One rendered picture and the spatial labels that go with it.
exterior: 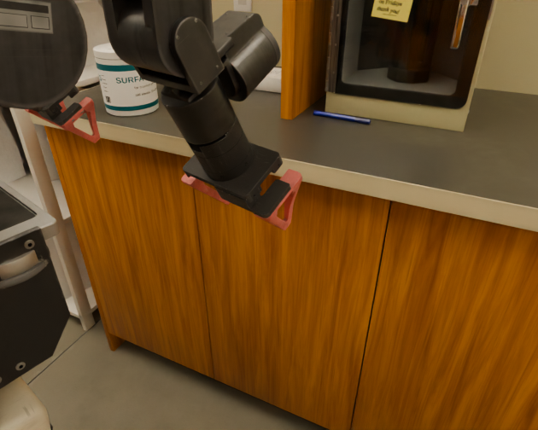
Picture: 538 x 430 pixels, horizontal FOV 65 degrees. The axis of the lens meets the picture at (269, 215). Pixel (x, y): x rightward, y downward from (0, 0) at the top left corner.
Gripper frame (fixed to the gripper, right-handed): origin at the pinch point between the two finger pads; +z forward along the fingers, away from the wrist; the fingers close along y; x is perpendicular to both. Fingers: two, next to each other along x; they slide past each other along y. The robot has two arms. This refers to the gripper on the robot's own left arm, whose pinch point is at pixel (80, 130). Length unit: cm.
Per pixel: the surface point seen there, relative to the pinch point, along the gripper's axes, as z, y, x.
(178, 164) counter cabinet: 21.5, -0.6, -11.9
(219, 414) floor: 97, -9, 29
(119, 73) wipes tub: 4.6, 14.9, -19.0
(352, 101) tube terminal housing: 27, -25, -48
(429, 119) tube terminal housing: 30, -43, -51
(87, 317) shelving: 89, 57, 33
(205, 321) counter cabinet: 66, -3, 10
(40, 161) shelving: 30, 57, 2
